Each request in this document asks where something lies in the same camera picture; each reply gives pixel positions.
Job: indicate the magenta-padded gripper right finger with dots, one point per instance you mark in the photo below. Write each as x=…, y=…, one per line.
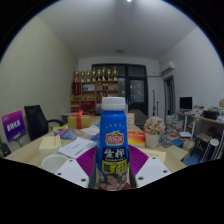
x=152, y=170

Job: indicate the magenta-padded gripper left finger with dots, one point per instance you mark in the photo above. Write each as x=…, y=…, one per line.
x=71, y=171

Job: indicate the blue drink bottle white cap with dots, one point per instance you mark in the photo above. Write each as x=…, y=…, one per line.
x=113, y=133

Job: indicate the white printed booklet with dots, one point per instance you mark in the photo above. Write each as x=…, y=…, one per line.
x=76, y=147

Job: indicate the orange red book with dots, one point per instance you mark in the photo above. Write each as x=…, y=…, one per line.
x=136, y=139

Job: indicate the pale yellow book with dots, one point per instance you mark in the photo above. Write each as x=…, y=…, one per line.
x=50, y=144

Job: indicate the blue colourful magazine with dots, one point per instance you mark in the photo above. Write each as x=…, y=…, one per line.
x=68, y=134

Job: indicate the pink flowers in white pot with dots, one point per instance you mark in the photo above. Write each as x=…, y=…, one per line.
x=154, y=126

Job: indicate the stack of books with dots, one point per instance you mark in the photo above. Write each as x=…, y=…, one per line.
x=171, y=128

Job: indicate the yellow gift box red ribbon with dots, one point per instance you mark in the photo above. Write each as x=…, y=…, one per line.
x=79, y=121

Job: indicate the small tan upright box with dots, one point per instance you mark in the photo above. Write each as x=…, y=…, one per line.
x=130, y=120

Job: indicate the white round stool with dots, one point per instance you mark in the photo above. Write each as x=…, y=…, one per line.
x=213, y=143

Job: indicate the black striped office chair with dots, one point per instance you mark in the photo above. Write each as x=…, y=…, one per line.
x=4, y=150

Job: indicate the cluttered wooden desk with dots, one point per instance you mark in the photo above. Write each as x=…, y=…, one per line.
x=206, y=123

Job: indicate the purple sign board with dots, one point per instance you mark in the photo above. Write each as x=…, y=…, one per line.
x=13, y=125

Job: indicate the black computer monitor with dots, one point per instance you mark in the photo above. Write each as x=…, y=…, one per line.
x=186, y=102

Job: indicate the wooden shelf unit with trophies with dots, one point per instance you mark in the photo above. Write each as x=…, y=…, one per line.
x=90, y=93

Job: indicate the black framed glass door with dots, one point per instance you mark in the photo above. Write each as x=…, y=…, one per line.
x=136, y=90

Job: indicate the white air conditioner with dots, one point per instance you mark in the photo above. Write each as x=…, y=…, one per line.
x=167, y=66

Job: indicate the ceiling light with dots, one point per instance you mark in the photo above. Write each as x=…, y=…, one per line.
x=129, y=1

